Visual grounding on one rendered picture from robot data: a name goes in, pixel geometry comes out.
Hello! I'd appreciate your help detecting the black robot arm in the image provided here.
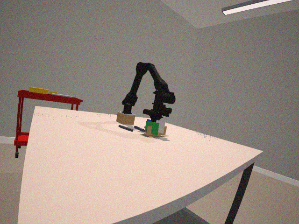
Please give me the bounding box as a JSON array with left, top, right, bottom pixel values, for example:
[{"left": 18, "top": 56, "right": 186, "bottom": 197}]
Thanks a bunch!
[{"left": 122, "top": 62, "right": 175, "bottom": 116}]

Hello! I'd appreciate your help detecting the green notched board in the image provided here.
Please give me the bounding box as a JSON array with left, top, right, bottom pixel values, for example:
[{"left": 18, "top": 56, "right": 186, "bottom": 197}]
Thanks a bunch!
[{"left": 145, "top": 121, "right": 159, "bottom": 136}]

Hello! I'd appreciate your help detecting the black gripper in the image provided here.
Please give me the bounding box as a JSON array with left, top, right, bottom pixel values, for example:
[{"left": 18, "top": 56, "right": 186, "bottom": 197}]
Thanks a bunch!
[{"left": 143, "top": 101, "right": 163, "bottom": 122}]

